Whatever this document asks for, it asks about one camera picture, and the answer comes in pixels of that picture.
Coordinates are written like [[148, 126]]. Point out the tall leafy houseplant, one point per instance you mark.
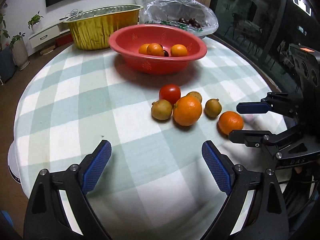
[[3, 32]]

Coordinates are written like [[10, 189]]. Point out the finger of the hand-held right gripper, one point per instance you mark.
[[251, 107], [250, 137]]

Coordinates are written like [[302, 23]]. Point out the houseplant in white ribbed pot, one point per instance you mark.
[[20, 52]]

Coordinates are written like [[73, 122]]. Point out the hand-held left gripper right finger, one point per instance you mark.
[[216, 166]]

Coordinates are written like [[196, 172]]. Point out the red plastic colander bowl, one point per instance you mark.
[[150, 40]]

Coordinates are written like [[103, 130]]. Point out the green checked tablecloth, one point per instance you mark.
[[75, 92]]

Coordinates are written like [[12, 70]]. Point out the dark purple plum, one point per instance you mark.
[[166, 53]]

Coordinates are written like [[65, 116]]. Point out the dark square plant pot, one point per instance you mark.
[[7, 65]]

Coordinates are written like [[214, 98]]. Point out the large orange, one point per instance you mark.
[[187, 111]]

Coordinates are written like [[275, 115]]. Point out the white television cabinet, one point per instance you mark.
[[47, 36]]

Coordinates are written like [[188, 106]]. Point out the red tomato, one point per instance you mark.
[[170, 93]]

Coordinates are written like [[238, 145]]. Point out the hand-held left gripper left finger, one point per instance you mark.
[[98, 165]]

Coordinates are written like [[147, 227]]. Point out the clear plastic bag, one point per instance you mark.
[[175, 10]]

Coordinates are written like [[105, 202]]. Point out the gold foil pan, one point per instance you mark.
[[100, 30]]

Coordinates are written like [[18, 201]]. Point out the pile of dark cherries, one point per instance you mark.
[[190, 23]]

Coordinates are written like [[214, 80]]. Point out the small brownish green fruit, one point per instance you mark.
[[213, 108], [196, 96], [161, 110]]

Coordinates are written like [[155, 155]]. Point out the glass sliding door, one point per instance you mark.
[[250, 17]]

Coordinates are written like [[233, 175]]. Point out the small plant in white pot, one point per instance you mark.
[[35, 21]]

